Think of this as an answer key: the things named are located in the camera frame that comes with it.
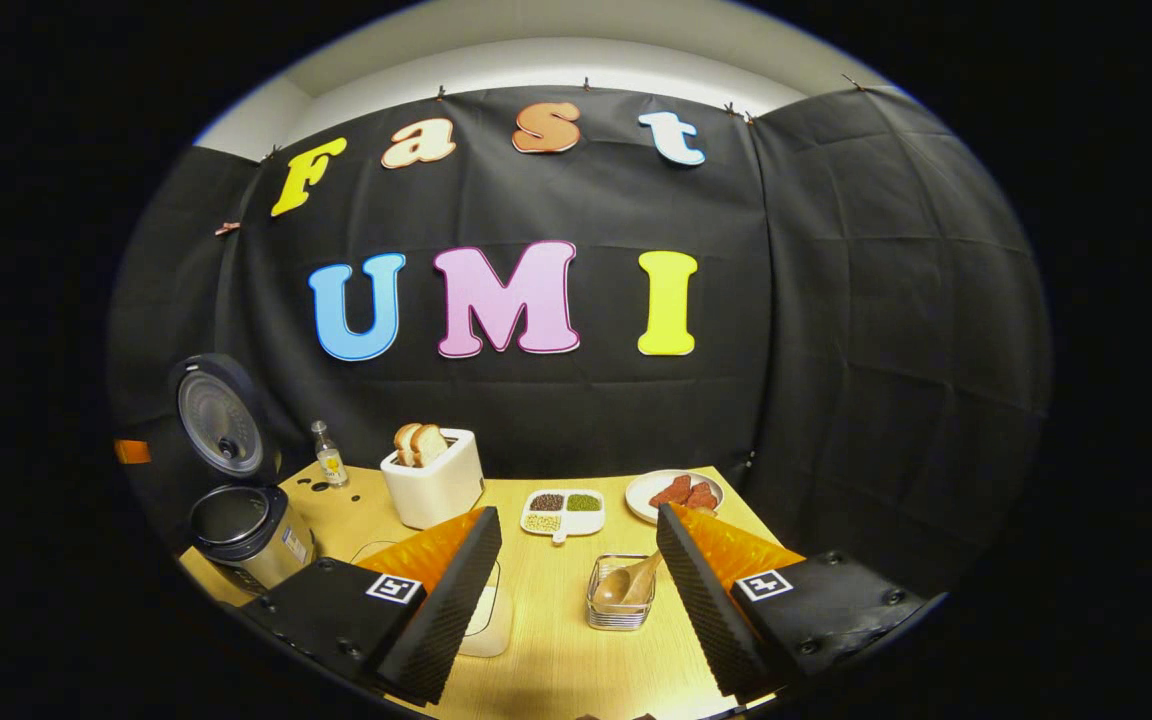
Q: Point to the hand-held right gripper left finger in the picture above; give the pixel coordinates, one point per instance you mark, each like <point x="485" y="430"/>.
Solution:
<point x="446" y="620"/>

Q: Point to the red sausage piece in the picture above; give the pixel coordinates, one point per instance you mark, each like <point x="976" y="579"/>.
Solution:
<point x="671" y="491"/>
<point x="703" y="496"/>

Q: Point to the dark grey rice cooker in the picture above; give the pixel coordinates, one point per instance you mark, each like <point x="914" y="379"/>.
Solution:
<point x="251" y="545"/>

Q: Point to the white divided bean dish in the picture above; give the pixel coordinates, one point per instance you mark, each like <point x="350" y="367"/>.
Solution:
<point x="563" y="512"/>

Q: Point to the wooden spoon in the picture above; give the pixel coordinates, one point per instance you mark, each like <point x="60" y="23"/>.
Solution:
<point x="621" y="585"/>

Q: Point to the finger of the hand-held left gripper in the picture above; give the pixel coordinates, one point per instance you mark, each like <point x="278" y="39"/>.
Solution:
<point x="133" y="451"/>

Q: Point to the clear box of white rice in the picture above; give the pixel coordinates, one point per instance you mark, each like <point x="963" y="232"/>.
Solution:
<point x="491" y="625"/>

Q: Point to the white round plate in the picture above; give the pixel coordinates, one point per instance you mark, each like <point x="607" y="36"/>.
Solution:
<point x="641" y="495"/>

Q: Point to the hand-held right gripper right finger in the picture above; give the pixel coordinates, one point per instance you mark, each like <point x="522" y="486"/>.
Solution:
<point x="706" y="600"/>

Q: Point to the toast bread slice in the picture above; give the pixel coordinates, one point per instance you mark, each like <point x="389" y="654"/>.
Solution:
<point x="404" y="442"/>
<point x="429" y="443"/>

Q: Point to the black backdrop cloth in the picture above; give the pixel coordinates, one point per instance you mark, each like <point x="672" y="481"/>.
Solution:
<point x="586" y="400"/>

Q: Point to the pink cloth clip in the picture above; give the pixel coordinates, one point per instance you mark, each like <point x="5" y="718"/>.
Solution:
<point x="227" y="228"/>

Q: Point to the white toaster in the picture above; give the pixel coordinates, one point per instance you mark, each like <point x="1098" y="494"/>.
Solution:
<point x="436" y="490"/>

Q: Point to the small clear glass bottle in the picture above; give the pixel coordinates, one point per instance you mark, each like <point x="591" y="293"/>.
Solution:
<point x="331" y="460"/>

